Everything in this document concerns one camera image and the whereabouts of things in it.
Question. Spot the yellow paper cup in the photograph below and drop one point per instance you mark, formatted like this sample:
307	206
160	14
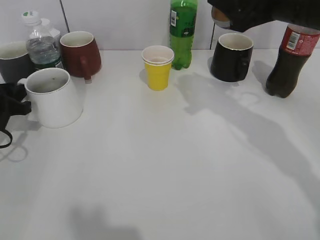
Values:
157	62

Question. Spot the dark cola bottle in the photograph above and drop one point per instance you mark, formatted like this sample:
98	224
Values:
297	46

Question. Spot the black ceramic mug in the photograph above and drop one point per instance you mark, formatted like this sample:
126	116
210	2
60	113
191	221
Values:
232	57

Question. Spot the dark grey ceramic mug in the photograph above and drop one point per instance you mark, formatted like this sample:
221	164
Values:
15	62

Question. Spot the clear water bottle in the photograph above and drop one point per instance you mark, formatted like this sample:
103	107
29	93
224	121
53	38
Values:
41	46

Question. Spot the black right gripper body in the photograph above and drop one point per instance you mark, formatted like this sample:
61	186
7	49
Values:
246	14

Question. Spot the green soda bottle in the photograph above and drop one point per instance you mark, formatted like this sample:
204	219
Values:
182	23

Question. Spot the white ceramic mug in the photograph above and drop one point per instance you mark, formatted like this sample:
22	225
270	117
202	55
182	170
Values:
53	96

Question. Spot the dark red ceramic mug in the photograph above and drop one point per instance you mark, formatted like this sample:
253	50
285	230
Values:
80	54

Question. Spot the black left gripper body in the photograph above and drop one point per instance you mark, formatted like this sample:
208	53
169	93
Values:
11	102

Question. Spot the brown coffee drink bottle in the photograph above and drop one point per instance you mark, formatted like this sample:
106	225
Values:
220	19

